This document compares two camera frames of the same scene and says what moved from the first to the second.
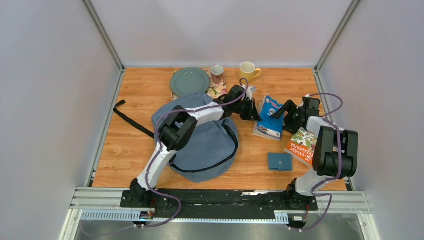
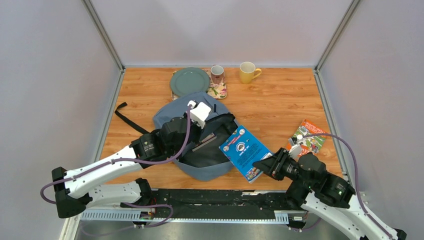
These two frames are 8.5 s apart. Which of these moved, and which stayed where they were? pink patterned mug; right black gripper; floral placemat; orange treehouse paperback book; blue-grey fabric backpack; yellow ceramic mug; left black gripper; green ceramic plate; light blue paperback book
Moved: left black gripper; light blue paperback book; right black gripper; blue-grey fabric backpack
Stayed: yellow ceramic mug; green ceramic plate; orange treehouse paperback book; pink patterned mug; floral placemat
